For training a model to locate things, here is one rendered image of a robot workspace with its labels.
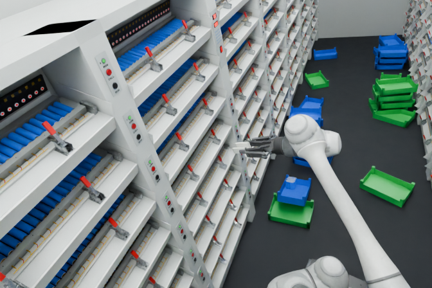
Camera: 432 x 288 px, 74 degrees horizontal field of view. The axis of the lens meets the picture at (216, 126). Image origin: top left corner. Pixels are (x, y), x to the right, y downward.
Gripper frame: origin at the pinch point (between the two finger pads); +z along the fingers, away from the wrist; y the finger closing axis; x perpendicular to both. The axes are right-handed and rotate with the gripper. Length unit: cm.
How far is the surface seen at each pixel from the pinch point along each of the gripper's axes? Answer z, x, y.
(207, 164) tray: 21.3, -8.2, -2.2
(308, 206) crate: 4, -106, 55
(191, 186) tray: 22.5, -7.5, -17.0
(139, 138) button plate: 11, 35, -35
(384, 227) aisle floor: -46, -117, 51
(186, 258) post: 25, -30, -39
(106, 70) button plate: 6, 59, -36
